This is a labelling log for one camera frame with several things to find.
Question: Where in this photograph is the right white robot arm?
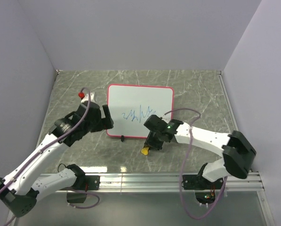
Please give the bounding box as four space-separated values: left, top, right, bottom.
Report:
141 115 257 190

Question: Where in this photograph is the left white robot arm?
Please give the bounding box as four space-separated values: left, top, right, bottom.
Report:
0 101 113 218

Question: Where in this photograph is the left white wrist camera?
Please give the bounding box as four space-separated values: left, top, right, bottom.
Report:
78 92 97 105

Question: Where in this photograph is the aluminium mounting rail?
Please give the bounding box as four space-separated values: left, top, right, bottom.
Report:
13 173 267 226

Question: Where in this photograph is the yellow bone shaped eraser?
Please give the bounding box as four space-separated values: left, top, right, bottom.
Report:
140 147 150 156

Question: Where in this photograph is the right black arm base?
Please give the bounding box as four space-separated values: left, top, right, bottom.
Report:
182 174 224 205

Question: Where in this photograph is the pink framed whiteboard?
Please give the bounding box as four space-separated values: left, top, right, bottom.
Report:
107 84 174 138

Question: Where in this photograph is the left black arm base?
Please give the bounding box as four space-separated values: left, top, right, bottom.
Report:
66 175 100 204

